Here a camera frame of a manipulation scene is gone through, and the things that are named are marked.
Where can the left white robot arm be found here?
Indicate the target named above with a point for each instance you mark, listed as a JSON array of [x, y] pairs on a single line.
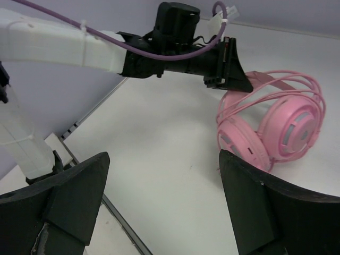
[[170, 46]]

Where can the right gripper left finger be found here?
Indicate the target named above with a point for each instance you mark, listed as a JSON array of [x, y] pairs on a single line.
[[56, 215]]

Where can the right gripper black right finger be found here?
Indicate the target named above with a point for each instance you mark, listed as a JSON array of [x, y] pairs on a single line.
[[272, 216]]

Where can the pink headphones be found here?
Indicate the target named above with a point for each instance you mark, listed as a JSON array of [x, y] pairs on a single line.
[[289, 128]]

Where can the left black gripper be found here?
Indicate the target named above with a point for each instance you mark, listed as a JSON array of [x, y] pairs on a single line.
[[221, 68]]

